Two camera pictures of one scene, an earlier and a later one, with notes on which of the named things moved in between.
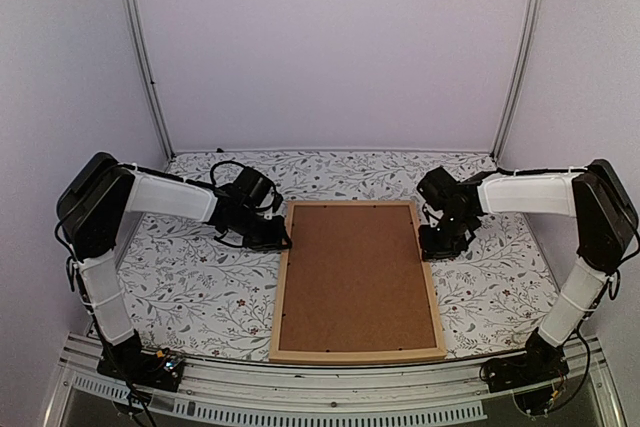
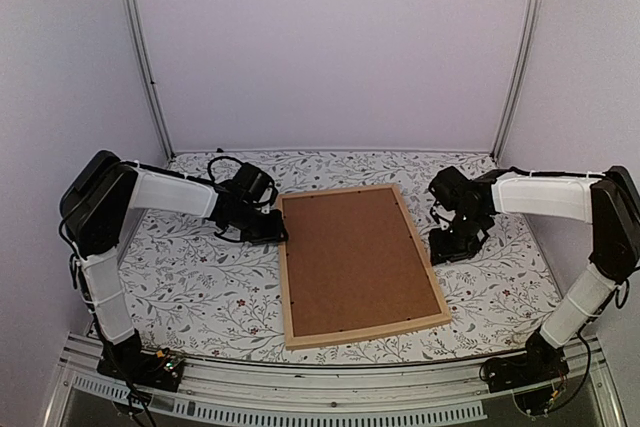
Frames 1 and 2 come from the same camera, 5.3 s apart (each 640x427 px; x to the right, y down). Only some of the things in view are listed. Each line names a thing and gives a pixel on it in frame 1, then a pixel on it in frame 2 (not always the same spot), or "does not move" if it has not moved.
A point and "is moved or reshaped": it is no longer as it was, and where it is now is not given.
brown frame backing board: x=355 y=280 is moved or reshaped
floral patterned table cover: x=191 y=290 does not move
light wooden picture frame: x=350 y=356 to x=441 y=318
